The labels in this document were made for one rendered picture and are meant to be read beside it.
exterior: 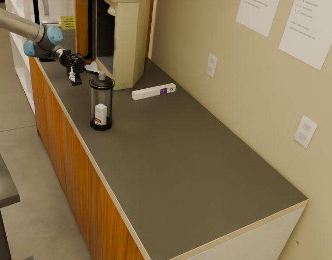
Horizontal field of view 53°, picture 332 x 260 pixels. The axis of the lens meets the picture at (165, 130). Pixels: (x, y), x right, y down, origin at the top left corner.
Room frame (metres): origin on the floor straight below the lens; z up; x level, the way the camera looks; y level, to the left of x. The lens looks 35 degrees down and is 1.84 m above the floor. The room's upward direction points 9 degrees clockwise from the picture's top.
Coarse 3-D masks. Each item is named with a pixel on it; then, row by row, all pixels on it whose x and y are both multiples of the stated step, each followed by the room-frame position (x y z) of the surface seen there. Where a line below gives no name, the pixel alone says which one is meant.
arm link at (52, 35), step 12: (0, 12) 1.29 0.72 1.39; (0, 24) 1.28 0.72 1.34; (12, 24) 1.30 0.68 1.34; (24, 24) 1.34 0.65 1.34; (36, 24) 1.39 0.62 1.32; (24, 36) 1.34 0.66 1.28; (36, 36) 1.36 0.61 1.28; (48, 36) 1.38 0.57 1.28; (60, 36) 1.42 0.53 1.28; (48, 48) 1.42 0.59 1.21
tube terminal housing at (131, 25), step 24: (96, 0) 1.85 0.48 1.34; (120, 0) 1.61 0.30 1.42; (144, 0) 1.75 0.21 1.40; (96, 24) 1.85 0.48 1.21; (120, 24) 1.62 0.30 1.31; (144, 24) 1.79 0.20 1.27; (96, 48) 1.85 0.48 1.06; (120, 48) 1.62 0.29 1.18; (144, 48) 1.83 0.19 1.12; (120, 72) 1.62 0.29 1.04
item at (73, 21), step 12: (48, 0) 1.74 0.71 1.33; (60, 0) 1.77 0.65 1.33; (72, 0) 1.80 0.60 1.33; (84, 0) 1.83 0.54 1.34; (48, 12) 1.74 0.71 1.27; (60, 12) 1.77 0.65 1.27; (72, 12) 1.80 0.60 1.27; (84, 12) 1.83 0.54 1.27; (48, 24) 1.74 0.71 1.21; (60, 24) 1.77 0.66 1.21; (72, 24) 1.80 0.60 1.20; (84, 24) 1.83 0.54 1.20; (72, 36) 1.80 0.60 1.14; (84, 36) 1.83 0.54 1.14; (72, 48) 1.80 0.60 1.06; (84, 48) 1.83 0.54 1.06
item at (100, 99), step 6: (90, 84) 1.22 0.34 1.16; (114, 84) 1.26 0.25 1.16; (96, 90) 1.22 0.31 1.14; (102, 90) 1.22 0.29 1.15; (108, 90) 1.23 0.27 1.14; (96, 96) 1.22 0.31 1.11; (102, 96) 1.22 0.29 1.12; (108, 96) 1.23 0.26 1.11; (96, 102) 1.22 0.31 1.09; (102, 102) 1.22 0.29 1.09; (108, 102) 1.23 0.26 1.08; (96, 108) 1.22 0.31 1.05; (102, 108) 1.22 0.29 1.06; (108, 108) 1.23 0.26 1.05; (96, 114) 1.22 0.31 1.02; (102, 114) 1.22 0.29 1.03; (108, 114) 1.24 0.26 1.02; (96, 120) 1.22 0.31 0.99; (102, 120) 1.22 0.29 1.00; (108, 120) 1.24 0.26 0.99
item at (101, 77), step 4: (100, 72) 1.26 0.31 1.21; (104, 72) 1.26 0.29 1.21; (96, 76) 1.27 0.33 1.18; (100, 76) 1.25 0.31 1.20; (104, 76) 1.25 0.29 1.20; (108, 76) 1.29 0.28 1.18; (92, 80) 1.24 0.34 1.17; (96, 80) 1.23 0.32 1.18; (100, 80) 1.24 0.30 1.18; (104, 80) 1.25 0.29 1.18; (108, 80) 1.25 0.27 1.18; (112, 80) 1.28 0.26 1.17; (96, 84) 1.22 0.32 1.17; (100, 84) 1.22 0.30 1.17; (104, 84) 1.22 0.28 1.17; (108, 84) 1.24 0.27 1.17
